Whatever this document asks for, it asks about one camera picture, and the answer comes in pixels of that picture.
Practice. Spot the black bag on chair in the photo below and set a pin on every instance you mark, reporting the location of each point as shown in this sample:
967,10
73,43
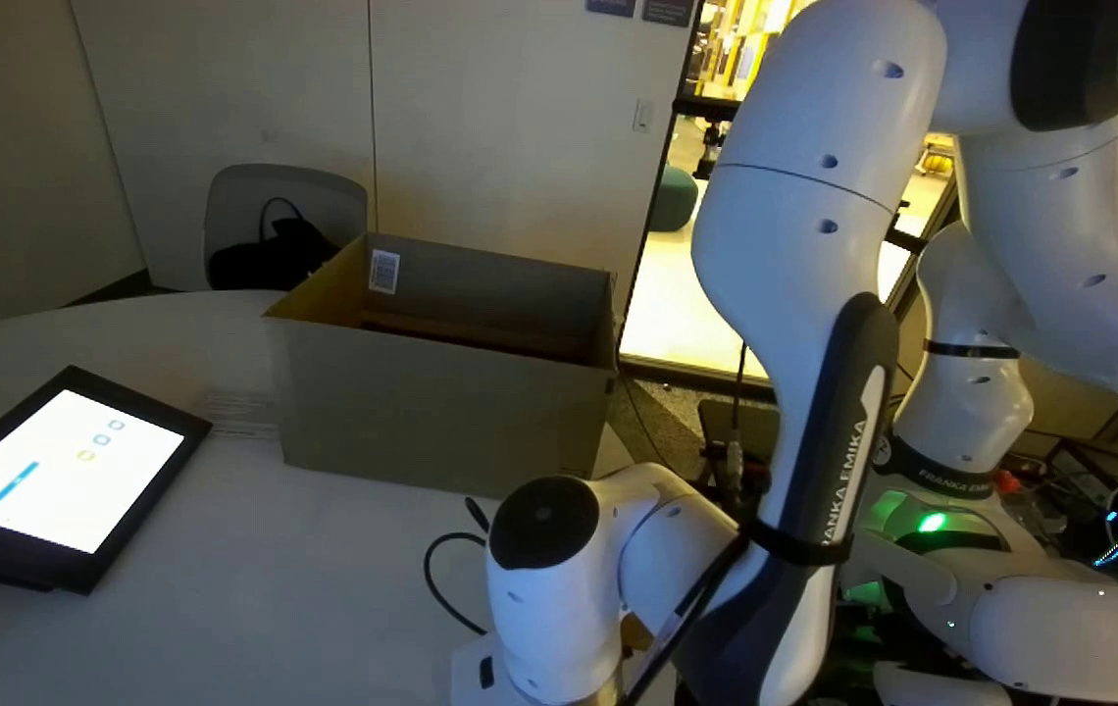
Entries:
273,248

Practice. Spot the black tablet with lit screen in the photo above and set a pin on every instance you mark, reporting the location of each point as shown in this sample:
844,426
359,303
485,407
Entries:
79,467

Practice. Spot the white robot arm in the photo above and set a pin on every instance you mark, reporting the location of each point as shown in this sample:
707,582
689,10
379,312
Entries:
915,201

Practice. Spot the open cardboard box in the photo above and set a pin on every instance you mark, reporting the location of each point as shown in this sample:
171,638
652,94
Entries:
445,367

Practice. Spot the grey office chair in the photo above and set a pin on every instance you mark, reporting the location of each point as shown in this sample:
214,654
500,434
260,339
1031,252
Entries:
337,201

